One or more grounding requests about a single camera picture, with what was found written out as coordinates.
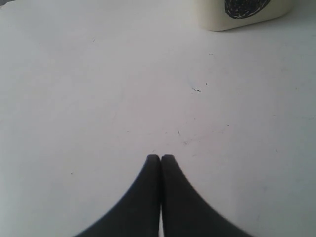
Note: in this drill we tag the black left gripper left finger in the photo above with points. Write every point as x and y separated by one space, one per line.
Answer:
137 213

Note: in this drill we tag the cream bin with black circle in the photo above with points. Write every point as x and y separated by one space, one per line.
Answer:
221 15

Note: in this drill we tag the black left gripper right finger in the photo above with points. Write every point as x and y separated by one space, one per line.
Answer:
184 212

